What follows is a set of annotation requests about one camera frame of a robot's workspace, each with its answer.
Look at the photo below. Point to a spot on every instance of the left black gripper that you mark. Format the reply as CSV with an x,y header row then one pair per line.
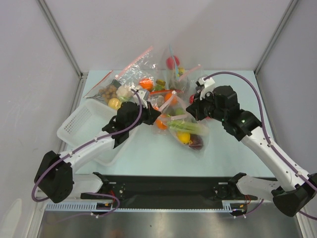
x,y
151,114

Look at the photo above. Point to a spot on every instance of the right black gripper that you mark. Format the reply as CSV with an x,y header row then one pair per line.
x,y
195,109

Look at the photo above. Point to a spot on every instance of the clear pink zip bag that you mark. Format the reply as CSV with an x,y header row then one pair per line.
x,y
197,143

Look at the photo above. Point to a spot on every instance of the fake celery stalk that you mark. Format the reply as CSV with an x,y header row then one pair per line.
x,y
189,127

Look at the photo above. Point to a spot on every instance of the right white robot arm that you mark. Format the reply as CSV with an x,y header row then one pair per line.
x,y
294,187

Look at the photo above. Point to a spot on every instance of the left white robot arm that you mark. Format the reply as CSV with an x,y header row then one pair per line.
x,y
55,175

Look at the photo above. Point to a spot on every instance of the pink dotted zip bag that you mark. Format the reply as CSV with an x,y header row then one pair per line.
x,y
192,98

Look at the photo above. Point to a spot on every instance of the orange zip fruit bag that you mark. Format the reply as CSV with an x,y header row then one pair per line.
x,y
161,100

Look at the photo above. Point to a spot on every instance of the fake cauliflower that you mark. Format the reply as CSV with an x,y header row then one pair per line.
x,y
124,93

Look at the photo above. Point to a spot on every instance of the fake yellow round fruit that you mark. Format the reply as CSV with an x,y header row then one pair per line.
x,y
114,103

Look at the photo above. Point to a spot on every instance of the large clear red-zip bag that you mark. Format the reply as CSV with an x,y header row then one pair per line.
x,y
142,67

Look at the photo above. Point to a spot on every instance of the fake yellow lemon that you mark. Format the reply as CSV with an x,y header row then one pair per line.
x,y
183,137

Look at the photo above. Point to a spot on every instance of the fake longan bunch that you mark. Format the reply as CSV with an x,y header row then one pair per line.
x,y
107,93

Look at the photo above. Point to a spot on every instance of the red zip longan bag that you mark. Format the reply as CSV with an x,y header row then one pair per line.
x,y
109,79

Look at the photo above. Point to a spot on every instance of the blue zip bag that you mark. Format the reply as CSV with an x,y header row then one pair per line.
x,y
174,70

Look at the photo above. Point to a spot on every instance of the white plastic basket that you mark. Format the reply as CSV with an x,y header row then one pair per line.
x,y
85,122

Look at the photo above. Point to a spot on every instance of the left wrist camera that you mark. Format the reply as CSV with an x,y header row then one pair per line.
x,y
140,97

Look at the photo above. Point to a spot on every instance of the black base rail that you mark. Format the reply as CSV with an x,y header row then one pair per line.
x,y
150,189

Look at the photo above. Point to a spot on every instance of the white cable duct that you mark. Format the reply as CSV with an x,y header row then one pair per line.
x,y
103,207

